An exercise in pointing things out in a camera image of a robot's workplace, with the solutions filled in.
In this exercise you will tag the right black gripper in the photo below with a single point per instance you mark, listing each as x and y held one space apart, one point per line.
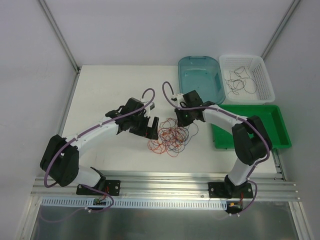
180 120

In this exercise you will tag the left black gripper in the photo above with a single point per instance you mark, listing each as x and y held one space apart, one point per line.
144 127

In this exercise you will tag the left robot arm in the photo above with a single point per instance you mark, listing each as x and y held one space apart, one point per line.
61 159

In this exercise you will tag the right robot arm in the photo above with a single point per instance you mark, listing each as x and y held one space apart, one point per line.
252 144

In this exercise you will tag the teal transparent plastic tub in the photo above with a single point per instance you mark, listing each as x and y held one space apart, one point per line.
202 74

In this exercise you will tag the white perforated plastic basket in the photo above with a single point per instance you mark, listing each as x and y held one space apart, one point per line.
245 80

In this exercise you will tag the green plastic tray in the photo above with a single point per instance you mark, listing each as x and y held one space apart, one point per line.
271 118

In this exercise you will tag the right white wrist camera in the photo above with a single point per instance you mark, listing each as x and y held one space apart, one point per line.
178 100

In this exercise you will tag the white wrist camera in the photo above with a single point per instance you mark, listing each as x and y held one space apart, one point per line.
178 100
147 105

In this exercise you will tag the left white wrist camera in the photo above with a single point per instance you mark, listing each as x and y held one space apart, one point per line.
147 105

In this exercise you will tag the aluminium mounting rail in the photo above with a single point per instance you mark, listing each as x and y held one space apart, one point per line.
144 173

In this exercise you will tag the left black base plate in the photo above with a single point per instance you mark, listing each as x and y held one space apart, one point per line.
111 187

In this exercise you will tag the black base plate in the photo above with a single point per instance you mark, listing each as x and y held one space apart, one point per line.
111 187
219 189

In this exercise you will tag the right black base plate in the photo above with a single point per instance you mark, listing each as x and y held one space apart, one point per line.
219 189

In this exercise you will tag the white slotted cable duct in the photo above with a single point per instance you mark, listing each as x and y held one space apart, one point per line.
135 203

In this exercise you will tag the left aluminium frame post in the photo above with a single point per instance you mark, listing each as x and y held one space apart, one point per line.
58 33

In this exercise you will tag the aluminium frame post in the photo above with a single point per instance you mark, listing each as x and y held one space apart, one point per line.
288 14
58 33

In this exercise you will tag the right aluminium frame post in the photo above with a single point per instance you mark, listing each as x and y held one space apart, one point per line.
288 14

